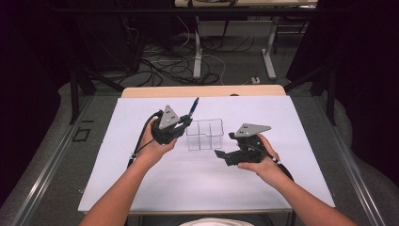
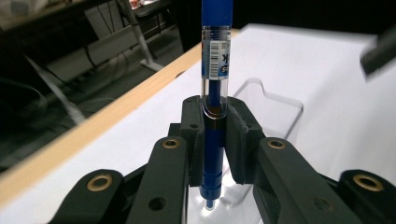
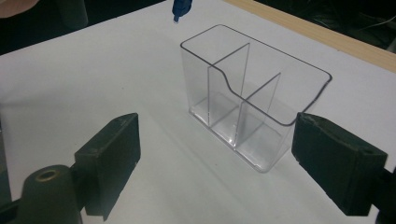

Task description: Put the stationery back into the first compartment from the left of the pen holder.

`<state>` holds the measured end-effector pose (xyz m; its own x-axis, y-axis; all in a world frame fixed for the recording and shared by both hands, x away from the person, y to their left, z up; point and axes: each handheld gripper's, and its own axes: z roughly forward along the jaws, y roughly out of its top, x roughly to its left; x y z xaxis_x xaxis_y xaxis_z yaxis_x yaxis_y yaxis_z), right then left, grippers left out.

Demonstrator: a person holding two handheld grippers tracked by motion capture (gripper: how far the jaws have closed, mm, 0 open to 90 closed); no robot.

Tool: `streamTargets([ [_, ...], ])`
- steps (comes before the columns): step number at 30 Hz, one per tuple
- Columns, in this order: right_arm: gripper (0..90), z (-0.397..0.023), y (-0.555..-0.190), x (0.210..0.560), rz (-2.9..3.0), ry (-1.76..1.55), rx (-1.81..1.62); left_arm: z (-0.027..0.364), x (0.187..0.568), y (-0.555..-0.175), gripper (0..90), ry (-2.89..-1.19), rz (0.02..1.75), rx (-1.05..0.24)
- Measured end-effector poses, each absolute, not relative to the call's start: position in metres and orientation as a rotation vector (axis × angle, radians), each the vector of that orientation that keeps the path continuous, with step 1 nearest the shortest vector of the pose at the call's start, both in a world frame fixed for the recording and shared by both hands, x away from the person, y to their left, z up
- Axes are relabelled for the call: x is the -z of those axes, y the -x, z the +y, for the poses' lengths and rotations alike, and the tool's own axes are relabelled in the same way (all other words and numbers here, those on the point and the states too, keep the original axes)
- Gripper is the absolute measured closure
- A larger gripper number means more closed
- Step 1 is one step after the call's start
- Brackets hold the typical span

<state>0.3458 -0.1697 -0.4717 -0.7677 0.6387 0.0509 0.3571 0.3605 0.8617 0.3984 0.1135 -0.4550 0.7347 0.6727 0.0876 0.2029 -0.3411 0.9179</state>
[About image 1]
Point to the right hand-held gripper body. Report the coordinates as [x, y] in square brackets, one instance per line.
[249, 153]

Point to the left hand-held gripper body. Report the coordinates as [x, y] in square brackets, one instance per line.
[166, 130]

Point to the blue pen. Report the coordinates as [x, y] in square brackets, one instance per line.
[194, 106]

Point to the clear plastic organizer box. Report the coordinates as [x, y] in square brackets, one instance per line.
[205, 135]

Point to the person's right hand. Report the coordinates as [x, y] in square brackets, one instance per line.
[266, 168]

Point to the person's left hand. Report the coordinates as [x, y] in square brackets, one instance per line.
[150, 150]

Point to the wooden table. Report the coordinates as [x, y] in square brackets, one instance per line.
[200, 91]

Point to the white table mat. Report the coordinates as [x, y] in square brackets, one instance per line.
[200, 185]

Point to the black table grommet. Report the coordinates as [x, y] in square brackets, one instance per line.
[234, 94]

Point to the person's white clothing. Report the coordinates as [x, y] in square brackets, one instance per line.
[216, 222]

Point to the white desk leg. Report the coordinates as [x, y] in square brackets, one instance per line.
[269, 59]
[197, 56]

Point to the white power plug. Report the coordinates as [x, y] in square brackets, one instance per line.
[255, 80]

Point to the black metal stand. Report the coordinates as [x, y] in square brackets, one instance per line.
[330, 91]
[74, 94]

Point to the aluminium floor rail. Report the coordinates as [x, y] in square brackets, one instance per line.
[47, 169]
[354, 169]

